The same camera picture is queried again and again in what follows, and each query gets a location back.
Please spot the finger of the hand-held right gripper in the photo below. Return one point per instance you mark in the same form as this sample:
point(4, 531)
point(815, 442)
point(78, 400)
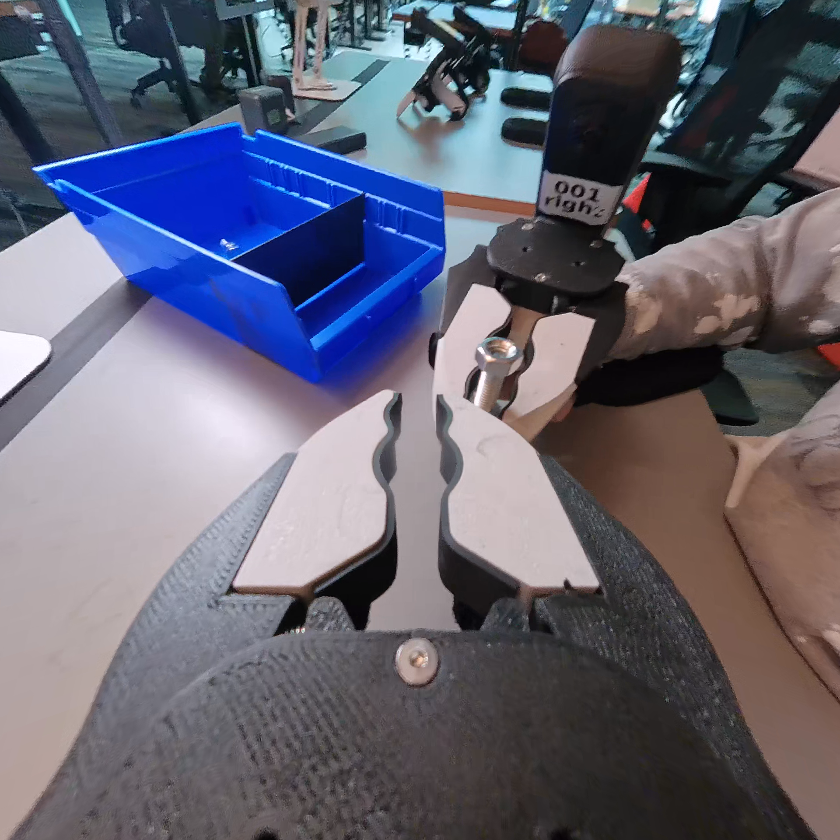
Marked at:
point(463, 328)
point(558, 354)

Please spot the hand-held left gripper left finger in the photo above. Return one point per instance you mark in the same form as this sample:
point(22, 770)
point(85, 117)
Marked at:
point(328, 505)

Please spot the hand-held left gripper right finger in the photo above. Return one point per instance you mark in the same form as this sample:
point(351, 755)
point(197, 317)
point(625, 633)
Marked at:
point(512, 512)

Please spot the steel hex nut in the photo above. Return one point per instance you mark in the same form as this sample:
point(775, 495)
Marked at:
point(482, 361)

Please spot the steel hex bolt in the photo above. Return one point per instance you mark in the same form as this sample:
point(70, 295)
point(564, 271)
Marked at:
point(484, 390)

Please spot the blue plastic storage bin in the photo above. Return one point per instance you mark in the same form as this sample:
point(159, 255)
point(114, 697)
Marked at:
point(197, 262)

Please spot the person's right forearm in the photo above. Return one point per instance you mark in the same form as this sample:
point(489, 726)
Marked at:
point(722, 289)

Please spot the person's right hand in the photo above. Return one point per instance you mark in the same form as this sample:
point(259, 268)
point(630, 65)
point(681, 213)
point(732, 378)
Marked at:
point(565, 408)

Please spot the grey desk with wood edge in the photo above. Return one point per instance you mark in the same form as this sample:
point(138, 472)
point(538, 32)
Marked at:
point(426, 164)

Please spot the black bin divider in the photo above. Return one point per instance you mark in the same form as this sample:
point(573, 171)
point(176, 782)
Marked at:
point(308, 256)

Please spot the spare hand-held gripper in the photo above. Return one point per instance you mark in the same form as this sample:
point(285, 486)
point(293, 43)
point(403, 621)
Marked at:
point(453, 65)

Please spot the black rectangular block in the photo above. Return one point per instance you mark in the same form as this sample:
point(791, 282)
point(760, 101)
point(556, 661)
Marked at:
point(341, 139)

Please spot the black office chair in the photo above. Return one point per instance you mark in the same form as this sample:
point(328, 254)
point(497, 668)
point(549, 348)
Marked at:
point(754, 131)

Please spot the wooden stand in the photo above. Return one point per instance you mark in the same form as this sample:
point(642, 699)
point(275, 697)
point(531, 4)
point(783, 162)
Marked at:
point(325, 88)

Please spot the person's grey patterned sweatshirt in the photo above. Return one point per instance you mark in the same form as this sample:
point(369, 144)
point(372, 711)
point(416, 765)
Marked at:
point(800, 525)

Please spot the grey box device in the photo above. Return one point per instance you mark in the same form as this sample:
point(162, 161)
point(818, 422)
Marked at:
point(262, 111)

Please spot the white rounded base plate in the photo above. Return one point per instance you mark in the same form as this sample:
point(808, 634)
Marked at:
point(19, 361)

